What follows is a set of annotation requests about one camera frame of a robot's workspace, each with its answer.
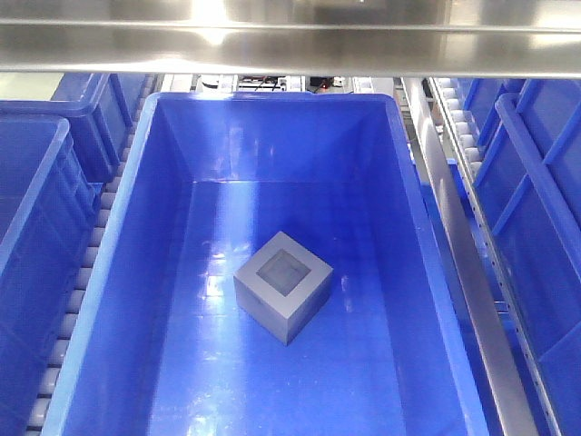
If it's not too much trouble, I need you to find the steel overhead shelf beam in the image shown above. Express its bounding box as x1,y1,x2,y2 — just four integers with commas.
1,1,580,78

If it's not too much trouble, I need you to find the blue target bin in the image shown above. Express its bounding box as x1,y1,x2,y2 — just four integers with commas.
43,93,487,435

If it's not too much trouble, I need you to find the blue bin left side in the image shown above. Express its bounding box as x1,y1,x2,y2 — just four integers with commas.
1,114,100,435

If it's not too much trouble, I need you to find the blue bin rear left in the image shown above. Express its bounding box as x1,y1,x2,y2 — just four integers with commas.
1,73,154,183

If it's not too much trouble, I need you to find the steel rail right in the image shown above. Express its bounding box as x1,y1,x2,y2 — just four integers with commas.
401,77,561,435

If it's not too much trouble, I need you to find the gray hollow cube base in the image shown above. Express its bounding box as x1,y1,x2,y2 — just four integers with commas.
233,232,333,345

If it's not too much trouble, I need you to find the white roller track left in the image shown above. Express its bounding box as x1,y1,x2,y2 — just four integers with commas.
25,74,164,435

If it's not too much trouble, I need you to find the blue bin right side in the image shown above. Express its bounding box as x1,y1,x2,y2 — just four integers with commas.
475,79,580,435

